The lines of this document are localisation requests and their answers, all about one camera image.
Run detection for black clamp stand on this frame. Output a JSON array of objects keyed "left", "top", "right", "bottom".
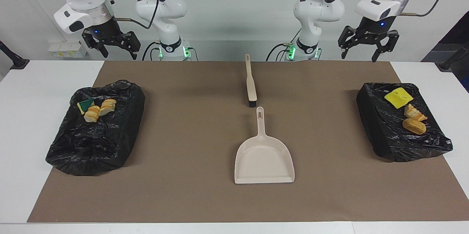
[
  {"left": 0, "top": 40, "right": 30, "bottom": 70},
  {"left": 435, "top": 42, "right": 469, "bottom": 71}
]

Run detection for brown bread roll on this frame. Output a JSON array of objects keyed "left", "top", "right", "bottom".
[{"left": 402, "top": 118, "right": 427, "bottom": 135}]

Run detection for beige hand brush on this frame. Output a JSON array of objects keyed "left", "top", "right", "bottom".
[{"left": 244, "top": 54, "right": 258, "bottom": 108}]

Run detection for beige plastic dustpan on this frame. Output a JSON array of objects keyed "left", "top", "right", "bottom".
[{"left": 234, "top": 107, "right": 295, "bottom": 185}]

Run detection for brown table mat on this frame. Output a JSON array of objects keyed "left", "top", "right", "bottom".
[{"left": 27, "top": 60, "right": 469, "bottom": 223}]

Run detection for black base cables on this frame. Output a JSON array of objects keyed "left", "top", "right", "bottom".
[
  {"left": 142, "top": 41, "right": 198, "bottom": 61},
  {"left": 266, "top": 27, "right": 303, "bottom": 62}
]

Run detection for bread piece with pale side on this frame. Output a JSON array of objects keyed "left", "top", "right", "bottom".
[{"left": 99, "top": 98, "right": 117, "bottom": 117}]

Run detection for bin with black bag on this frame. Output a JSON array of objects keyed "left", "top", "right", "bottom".
[
  {"left": 356, "top": 82, "right": 454, "bottom": 162},
  {"left": 45, "top": 79, "right": 146, "bottom": 176}
]

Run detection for small yellow green sponge piece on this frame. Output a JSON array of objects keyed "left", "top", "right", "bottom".
[{"left": 77, "top": 97, "right": 95, "bottom": 115}]

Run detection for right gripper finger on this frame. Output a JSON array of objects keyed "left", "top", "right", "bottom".
[
  {"left": 81, "top": 29, "right": 109, "bottom": 59},
  {"left": 119, "top": 31, "right": 141, "bottom": 61}
]

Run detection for white labelled box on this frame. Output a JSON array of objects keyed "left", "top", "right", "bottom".
[{"left": 48, "top": 41, "right": 89, "bottom": 59}]

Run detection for dark panel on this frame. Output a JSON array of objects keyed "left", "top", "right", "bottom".
[{"left": 421, "top": 11, "right": 469, "bottom": 92}]

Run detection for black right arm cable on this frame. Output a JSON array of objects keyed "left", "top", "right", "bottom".
[{"left": 104, "top": 0, "right": 160, "bottom": 30}]

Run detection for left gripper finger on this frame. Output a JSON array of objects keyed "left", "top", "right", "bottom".
[
  {"left": 337, "top": 25, "right": 362, "bottom": 60},
  {"left": 371, "top": 30, "right": 400, "bottom": 63}
]

